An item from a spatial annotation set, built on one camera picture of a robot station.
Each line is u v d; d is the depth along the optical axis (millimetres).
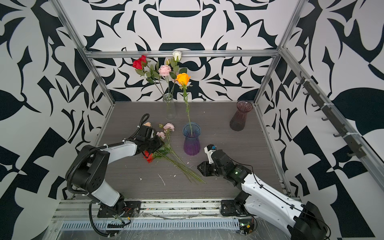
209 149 727
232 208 743
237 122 1104
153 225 648
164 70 849
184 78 740
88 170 460
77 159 481
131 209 730
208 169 688
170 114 1075
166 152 916
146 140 758
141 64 811
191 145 961
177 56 812
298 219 410
